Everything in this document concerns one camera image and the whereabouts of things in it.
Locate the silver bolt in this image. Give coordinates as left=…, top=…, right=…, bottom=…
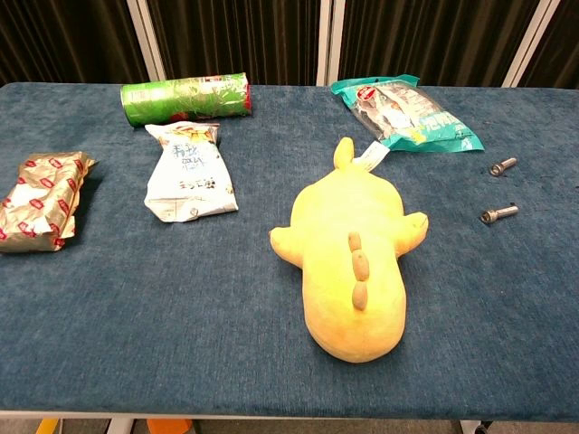
left=489, top=156, right=518, bottom=176
left=479, top=204, right=519, bottom=223

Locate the yellow plush dinosaur toy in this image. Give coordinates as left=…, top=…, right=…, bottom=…
left=269, top=137, right=429, bottom=364

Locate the white crumpled snack bag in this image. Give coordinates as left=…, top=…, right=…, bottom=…
left=143, top=120, right=240, bottom=223

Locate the blue table cloth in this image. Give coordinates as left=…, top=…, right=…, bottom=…
left=0, top=81, right=579, bottom=422

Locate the teal dried fish snack bag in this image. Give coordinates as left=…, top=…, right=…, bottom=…
left=330, top=74, right=486, bottom=153

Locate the green cylindrical chip can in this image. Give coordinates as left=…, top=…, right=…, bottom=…
left=119, top=71, right=252, bottom=129

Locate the dark pleated curtain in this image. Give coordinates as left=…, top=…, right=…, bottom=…
left=0, top=0, right=579, bottom=90

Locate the orange object under table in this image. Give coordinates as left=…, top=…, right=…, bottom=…
left=146, top=419, right=194, bottom=434

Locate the gold foil snack package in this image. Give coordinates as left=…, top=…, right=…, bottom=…
left=0, top=151, right=98, bottom=253

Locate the white table frame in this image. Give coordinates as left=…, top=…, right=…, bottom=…
left=0, top=409, right=579, bottom=434

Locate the white slanted frame post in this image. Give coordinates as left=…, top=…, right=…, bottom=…
left=502, top=0, right=558, bottom=89
left=125, top=0, right=167, bottom=83

